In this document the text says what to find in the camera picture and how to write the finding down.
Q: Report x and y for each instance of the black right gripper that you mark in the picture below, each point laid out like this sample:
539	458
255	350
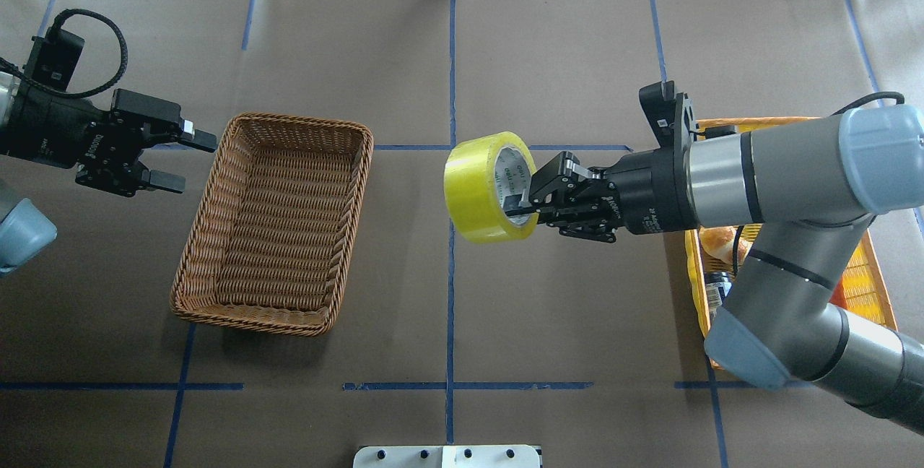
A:
652	190

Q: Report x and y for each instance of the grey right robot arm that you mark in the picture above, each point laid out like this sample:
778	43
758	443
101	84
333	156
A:
814	187

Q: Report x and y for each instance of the brown wicker basket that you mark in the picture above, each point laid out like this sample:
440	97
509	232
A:
272	240

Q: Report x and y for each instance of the toy carrot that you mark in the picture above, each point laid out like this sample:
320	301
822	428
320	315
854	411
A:
838	297

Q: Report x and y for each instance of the yellow tape roll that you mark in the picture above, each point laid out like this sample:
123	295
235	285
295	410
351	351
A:
478	175

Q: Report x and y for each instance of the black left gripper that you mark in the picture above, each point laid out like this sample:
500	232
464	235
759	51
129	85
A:
49	130

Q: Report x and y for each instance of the toy croissant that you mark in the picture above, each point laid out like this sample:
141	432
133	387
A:
719	243

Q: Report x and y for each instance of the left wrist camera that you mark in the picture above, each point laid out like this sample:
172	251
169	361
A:
54	58

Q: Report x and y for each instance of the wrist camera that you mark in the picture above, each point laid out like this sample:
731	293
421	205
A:
54	58
669	115

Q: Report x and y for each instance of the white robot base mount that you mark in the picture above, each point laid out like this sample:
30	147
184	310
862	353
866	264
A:
498	455

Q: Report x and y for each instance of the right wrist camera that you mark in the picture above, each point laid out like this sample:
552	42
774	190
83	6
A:
669	115

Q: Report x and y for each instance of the small dark can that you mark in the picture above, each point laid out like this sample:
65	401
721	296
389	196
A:
717	286

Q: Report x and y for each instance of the yellow plastic basket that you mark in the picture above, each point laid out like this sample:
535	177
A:
866	292

